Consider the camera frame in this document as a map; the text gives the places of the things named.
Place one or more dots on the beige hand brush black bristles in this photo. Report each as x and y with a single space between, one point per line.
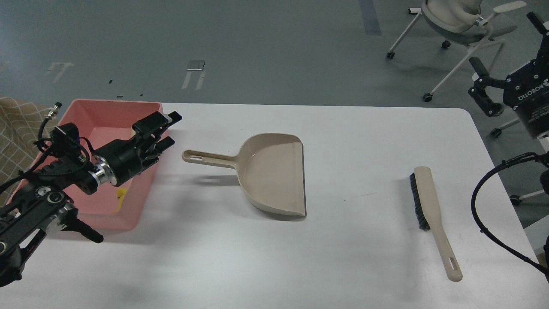
429 216

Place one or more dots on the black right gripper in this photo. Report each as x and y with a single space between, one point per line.
529 95

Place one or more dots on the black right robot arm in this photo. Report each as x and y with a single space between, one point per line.
505 164

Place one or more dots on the white rolling chair background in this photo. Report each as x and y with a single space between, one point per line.
465 22

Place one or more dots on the yellow sponge piece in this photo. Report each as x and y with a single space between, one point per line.
120 196

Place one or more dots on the beige plastic dustpan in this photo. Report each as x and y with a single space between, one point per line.
270 169

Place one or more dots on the pink plastic bin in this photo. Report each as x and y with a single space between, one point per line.
102 121

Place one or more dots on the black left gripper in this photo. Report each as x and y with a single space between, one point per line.
125 159

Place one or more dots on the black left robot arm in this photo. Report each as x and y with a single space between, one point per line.
42 206

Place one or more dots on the beige checked cloth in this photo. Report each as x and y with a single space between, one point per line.
20 121

